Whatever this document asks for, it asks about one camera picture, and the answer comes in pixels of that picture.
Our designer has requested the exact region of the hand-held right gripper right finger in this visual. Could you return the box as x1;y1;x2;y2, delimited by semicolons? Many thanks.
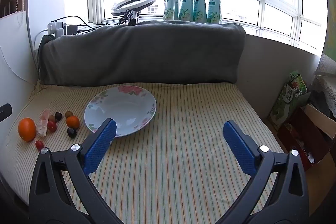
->
213;120;309;224

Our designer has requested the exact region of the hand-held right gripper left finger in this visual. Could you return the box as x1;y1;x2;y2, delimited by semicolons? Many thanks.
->
29;118;117;224

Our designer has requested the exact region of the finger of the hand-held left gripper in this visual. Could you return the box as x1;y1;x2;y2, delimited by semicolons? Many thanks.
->
0;104;13;123

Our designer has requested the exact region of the large orange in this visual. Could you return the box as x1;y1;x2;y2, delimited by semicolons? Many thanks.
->
18;118;37;142

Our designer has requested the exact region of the peeled pomelo segment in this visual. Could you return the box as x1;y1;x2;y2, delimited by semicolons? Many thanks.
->
37;109;51;137

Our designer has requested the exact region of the floral white plate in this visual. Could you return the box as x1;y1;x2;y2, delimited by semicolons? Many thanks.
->
84;85;157;138

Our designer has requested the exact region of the small tangerine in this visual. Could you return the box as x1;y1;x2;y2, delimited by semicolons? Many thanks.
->
66;116;80;129

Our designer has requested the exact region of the white board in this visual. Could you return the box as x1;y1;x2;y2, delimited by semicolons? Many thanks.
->
0;11;40;111

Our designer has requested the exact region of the green printed box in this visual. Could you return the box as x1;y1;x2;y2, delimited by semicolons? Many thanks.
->
268;70;307;131

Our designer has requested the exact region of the striped bed cloth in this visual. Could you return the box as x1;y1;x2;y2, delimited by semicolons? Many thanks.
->
0;82;285;217

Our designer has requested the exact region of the brown cardboard box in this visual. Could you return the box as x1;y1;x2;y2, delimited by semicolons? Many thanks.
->
277;103;336;172

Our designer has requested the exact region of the white power strip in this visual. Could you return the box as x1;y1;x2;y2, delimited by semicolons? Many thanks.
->
47;21;66;37

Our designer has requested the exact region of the grey blanket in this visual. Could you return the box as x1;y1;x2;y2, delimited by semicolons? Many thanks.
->
39;21;246;86

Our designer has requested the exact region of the white lace cloth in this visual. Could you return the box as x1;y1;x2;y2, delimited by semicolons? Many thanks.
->
314;53;336;118

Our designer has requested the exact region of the black cable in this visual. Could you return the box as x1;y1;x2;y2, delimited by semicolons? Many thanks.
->
50;15;105;31

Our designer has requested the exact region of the ring light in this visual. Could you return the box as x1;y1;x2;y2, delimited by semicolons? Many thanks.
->
110;0;157;26

